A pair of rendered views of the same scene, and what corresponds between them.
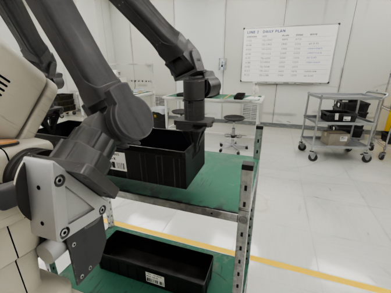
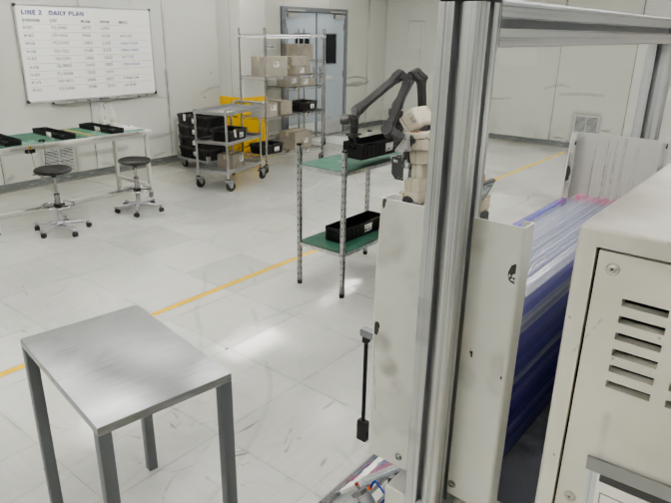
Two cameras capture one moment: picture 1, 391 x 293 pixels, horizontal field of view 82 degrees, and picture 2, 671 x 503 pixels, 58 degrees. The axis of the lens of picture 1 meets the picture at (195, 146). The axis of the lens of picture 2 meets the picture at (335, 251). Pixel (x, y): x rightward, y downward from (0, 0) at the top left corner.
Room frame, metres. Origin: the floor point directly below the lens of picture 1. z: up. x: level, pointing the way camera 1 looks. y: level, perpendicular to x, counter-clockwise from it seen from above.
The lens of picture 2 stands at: (-0.50, 4.57, 1.87)
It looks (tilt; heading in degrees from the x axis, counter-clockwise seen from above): 20 degrees down; 290
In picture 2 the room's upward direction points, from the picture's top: 1 degrees clockwise
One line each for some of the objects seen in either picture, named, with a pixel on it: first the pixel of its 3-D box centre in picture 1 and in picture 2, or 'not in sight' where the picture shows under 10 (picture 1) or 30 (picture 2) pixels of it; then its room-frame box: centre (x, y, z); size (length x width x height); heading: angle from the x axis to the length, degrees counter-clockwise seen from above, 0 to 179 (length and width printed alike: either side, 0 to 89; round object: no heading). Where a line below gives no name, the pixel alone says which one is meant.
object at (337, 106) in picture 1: (346, 120); (203, 141); (4.12, -2.81, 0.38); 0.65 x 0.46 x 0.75; 164
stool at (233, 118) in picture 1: (234, 133); (138, 185); (3.59, -0.64, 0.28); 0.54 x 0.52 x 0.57; 4
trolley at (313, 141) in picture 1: (338, 125); (231, 144); (3.30, -2.14, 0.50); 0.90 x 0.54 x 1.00; 85
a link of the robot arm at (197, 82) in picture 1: (195, 89); not in sight; (0.62, 0.00, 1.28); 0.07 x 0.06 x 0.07; 145
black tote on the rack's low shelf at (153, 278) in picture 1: (154, 261); (355, 226); (0.88, 0.21, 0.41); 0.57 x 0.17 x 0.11; 71
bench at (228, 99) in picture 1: (213, 117); (61, 173); (4.33, -0.35, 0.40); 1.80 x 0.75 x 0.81; 71
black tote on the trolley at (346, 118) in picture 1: (337, 116); (229, 134); (3.30, -2.11, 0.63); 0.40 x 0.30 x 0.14; 85
